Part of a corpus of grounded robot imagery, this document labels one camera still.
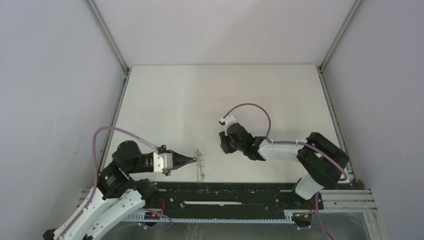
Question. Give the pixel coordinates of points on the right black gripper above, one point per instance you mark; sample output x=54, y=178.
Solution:
x=224, y=145

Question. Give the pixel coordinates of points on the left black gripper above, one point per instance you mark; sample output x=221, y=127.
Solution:
x=178, y=160

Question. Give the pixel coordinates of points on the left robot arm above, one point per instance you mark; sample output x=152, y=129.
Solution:
x=116, y=194

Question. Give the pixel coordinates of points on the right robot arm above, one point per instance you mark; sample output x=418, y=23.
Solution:
x=322, y=160

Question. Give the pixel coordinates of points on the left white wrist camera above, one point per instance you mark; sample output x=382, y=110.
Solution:
x=162, y=162

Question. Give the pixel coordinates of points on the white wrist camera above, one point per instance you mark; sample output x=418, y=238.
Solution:
x=162, y=162
x=226, y=122

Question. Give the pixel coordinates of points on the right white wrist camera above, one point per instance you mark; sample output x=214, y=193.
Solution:
x=226, y=122

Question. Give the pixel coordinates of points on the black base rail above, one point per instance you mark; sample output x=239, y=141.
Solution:
x=229, y=201

